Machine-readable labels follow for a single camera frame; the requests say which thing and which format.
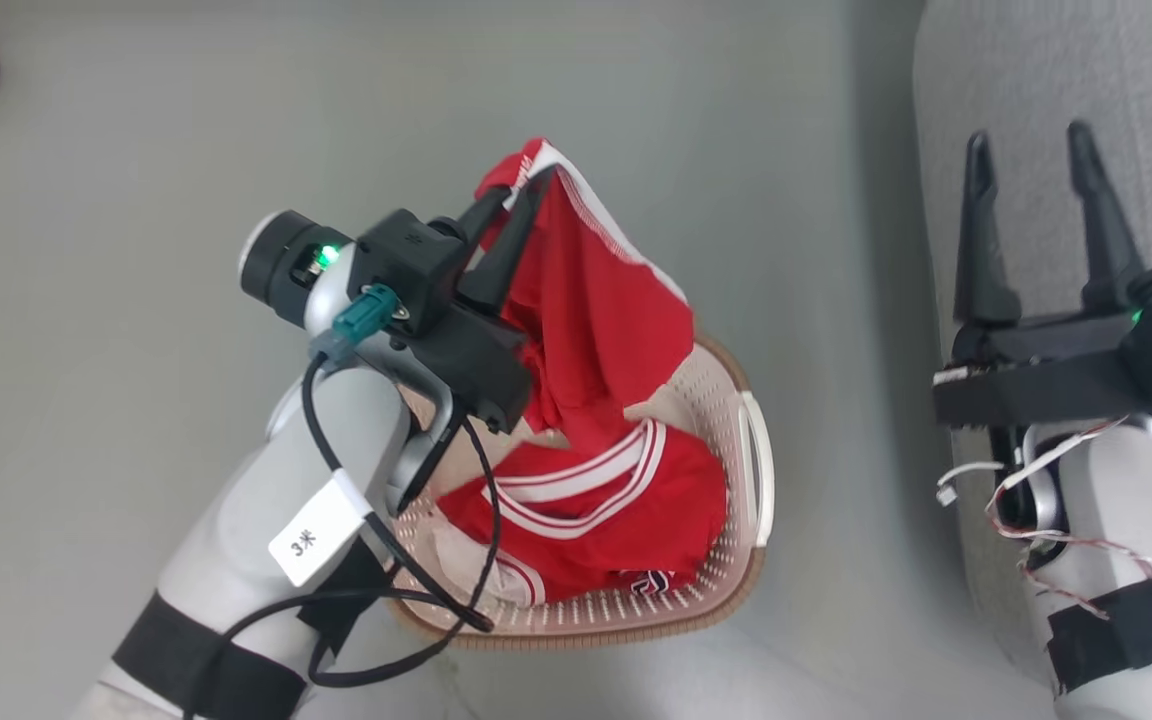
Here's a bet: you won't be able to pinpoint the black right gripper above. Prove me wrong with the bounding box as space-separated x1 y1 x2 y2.
933 119 1152 432

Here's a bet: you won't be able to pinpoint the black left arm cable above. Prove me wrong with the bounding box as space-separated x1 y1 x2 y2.
181 355 502 720

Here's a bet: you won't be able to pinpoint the teal left cable connector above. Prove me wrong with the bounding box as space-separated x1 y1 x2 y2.
310 284 403 367

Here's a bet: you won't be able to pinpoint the grey fabric sofa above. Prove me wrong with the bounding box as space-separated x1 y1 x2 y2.
914 0 1152 691

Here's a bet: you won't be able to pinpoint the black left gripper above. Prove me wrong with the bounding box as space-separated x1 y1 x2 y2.
414 164 560 434

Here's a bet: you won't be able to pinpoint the red white right arm wires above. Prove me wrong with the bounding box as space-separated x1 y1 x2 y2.
936 415 1152 621

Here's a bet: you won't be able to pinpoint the red jersey with white trim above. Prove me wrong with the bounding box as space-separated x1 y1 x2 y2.
431 420 729 609

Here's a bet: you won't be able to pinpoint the white cable label tag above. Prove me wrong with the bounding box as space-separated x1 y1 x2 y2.
268 470 374 589

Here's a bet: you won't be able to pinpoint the beige perforated laundry basket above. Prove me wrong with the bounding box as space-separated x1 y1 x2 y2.
376 335 775 651

